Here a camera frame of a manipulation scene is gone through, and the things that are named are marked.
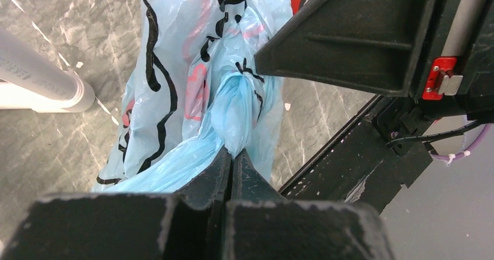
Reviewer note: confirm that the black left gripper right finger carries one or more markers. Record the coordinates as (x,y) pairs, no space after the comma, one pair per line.
(261,224)

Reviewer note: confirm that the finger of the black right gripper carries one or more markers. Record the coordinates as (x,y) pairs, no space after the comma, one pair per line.
(375,46)

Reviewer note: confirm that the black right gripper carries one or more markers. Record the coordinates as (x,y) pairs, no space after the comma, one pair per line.
(457,74)

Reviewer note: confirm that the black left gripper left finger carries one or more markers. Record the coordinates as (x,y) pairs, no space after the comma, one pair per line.
(186,224)

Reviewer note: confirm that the light blue printed plastic bag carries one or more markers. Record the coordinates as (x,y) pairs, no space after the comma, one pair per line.
(195,90)

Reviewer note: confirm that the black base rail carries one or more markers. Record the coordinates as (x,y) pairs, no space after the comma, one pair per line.
(356,165)

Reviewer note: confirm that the white PVC pipe frame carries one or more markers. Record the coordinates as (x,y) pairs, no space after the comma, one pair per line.
(29,81)

